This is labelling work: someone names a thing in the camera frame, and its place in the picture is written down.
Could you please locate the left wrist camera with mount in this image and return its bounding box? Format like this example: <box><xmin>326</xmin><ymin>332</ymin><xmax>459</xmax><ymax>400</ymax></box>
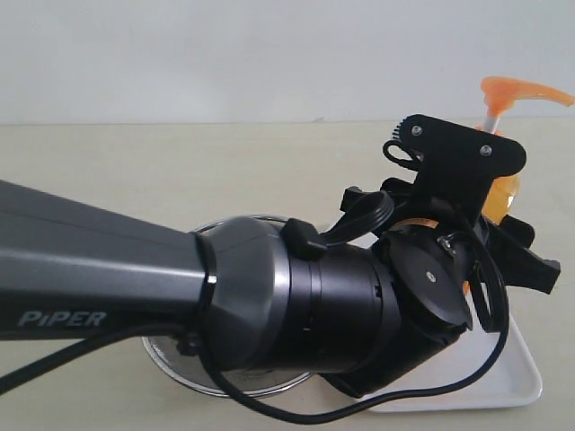
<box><xmin>382</xmin><ymin>114</ymin><xmax>526</xmax><ymax>226</ymax></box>

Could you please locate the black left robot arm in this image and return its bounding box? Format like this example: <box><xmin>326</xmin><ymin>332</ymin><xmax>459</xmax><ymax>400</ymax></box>
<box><xmin>1</xmin><ymin>182</ymin><xmax>561</xmax><ymax>398</ymax></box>

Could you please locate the orange pump soap bottle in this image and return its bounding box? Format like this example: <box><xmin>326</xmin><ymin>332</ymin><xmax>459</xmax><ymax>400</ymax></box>
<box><xmin>480</xmin><ymin>76</ymin><xmax>574</xmax><ymax>224</ymax></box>

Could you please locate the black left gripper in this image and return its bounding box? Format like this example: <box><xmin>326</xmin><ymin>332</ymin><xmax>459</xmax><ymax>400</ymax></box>
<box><xmin>323</xmin><ymin>205</ymin><xmax>562</xmax><ymax>386</ymax></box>

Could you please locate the white plastic tray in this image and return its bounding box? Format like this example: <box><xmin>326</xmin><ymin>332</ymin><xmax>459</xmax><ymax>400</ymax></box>
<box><xmin>314</xmin><ymin>215</ymin><xmax>544</xmax><ymax>401</ymax></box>

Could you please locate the steel mesh strainer basket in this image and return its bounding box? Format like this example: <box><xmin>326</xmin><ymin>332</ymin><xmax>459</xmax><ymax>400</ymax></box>
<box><xmin>140</xmin><ymin>213</ymin><xmax>324</xmax><ymax>399</ymax></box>

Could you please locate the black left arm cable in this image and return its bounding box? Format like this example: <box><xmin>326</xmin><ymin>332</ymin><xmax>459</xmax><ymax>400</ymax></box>
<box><xmin>0</xmin><ymin>138</ymin><xmax>511</xmax><ymax>426</ymax></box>

